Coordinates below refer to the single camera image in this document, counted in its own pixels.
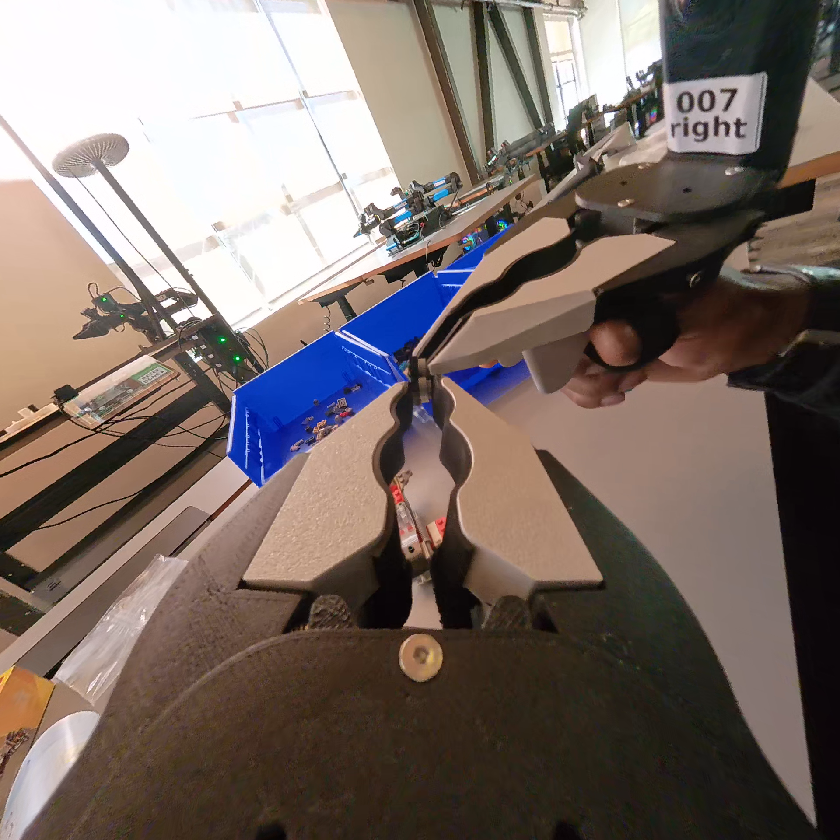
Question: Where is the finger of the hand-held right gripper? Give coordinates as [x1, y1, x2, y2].
[415, 214, 581, 358]
[424, 234, 679, 397]

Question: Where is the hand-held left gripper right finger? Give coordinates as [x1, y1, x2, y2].
[431, 378, 606, 609]

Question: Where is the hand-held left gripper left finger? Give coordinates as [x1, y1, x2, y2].
[245, 384, 412, 620]

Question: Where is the red white toy brick airplane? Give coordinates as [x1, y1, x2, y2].
[389, 470, 450, 578]

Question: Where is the grey desk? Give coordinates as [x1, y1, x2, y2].
[0, 355, 821, 840]

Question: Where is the person's right hand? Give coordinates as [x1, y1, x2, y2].
[565, 269, 812, 409]

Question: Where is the pile of toy bricks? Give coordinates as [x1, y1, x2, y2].
[292, 392, 358, 454]

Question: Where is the long wooden work table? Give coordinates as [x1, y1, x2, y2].
[300, 171, 546, 322]

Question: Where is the blue plastic bin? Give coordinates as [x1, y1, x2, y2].
[227, 230, 532, 489]

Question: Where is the clear plastic bag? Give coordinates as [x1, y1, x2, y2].
[53, 556, 187, 710]

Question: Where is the person's black jacket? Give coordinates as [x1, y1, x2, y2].
[766, 388, 840, 840]

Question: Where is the orange toy brick cardboard box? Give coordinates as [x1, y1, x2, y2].
[0, 663, 56, 775]

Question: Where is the black camera tripod rig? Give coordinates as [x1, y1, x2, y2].
[352, 171, 463, 250]

